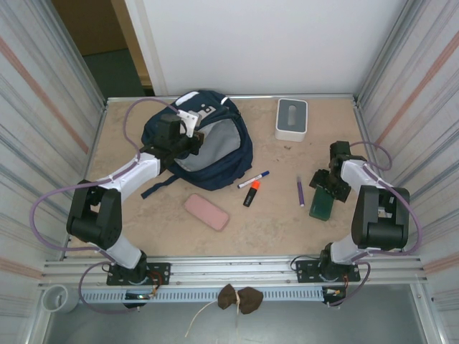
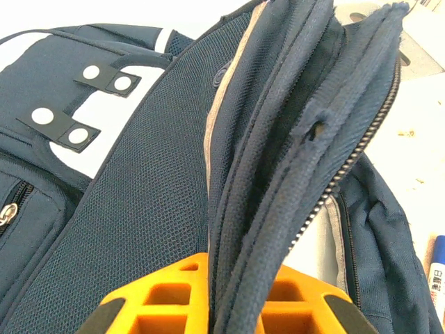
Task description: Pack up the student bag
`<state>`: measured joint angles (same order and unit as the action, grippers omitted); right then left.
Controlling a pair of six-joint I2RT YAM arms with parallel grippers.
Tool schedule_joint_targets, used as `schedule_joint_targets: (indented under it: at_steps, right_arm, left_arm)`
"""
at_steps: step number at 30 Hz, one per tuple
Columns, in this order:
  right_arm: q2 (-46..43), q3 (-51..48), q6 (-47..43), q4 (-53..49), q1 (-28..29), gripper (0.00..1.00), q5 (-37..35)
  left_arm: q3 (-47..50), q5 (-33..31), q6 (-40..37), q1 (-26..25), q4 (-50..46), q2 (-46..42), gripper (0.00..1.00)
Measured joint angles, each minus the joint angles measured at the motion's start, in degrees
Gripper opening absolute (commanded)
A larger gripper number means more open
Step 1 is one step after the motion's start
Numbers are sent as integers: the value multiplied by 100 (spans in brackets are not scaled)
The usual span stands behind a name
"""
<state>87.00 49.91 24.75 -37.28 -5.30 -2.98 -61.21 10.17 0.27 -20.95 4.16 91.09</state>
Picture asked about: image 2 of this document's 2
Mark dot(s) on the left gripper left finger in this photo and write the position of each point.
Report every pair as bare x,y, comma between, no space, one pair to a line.
167,306

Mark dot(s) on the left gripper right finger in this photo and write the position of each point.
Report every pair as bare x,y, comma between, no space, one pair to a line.
306,309

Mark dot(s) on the navy blue backpack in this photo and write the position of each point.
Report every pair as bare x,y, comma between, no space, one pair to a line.
156,174

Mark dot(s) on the white marker pen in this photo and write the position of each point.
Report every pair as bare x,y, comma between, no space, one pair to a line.
438,271

